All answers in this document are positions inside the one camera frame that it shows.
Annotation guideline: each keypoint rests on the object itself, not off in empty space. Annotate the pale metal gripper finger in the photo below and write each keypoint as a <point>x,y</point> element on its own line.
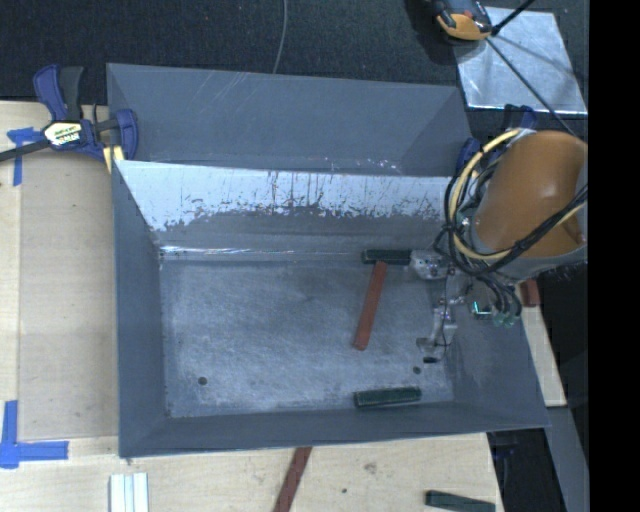
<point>427,265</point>
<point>442,332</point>

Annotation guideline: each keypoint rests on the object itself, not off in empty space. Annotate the dark green flat block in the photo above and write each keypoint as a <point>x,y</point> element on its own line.
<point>385,257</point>
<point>387,397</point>
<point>457,501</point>

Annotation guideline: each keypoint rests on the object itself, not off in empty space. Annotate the red-brown flat block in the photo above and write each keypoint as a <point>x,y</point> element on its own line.
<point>371,305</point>
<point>530,294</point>
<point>292,480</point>

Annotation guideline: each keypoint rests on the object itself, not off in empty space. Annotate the grey metal bin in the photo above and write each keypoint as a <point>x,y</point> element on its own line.
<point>260,325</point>

